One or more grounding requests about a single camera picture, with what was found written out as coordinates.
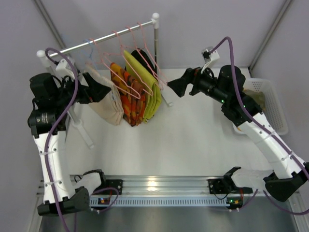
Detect blue wire hanger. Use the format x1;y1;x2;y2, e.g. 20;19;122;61
83;39;98;72

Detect green yellow camouflage trousers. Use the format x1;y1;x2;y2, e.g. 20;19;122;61
243;89;266;112

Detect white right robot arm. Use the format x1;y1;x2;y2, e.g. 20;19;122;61
168;65;309;202

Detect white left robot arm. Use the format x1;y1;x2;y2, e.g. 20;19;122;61
28;72;111;216

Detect beige trousers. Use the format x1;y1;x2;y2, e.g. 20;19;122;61
84;64;124;126

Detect lime green trousers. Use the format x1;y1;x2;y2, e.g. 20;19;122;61
123;50;162;123

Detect pink hanger with beige trousers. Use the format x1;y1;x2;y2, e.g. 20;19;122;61
88;38;141;100

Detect orange camouflage trousers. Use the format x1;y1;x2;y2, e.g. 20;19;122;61
110;62;146;127

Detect pink hanger with orange trousers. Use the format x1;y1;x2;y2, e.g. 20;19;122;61
111;30;154;96

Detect pink hanger with black trousers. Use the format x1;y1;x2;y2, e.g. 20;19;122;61
137;21;167;90

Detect black trousers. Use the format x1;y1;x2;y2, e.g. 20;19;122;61
131;50;156;73

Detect pink hanger with lime trousers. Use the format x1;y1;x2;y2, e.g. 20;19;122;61
126;24;165;90

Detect white metal clothes rack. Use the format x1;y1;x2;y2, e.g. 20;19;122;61
36;13;174;149

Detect white perforated plastic basket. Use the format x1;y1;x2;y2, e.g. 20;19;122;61
243;78;289;135

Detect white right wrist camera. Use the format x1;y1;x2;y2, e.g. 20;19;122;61
201;46;220;73

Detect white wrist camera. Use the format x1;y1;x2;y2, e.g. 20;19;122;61
56;59;74;78
201;46;220;73

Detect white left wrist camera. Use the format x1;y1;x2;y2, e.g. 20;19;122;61
56;59;74;78

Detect black left base bracket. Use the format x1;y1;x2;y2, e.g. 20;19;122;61
102;179;123;195

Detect black base bracket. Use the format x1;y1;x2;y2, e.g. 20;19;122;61
208;178;229;195
102;179;123;195

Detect black right base bracket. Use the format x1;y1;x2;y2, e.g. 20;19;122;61
208;178;229;195

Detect aluminium mounting rail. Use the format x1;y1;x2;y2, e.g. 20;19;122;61
36;175;300;197

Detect grey slotted cable duct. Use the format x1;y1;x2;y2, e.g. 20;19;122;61
89;195;242;208

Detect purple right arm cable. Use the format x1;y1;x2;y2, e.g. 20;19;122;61
210;36;309;216

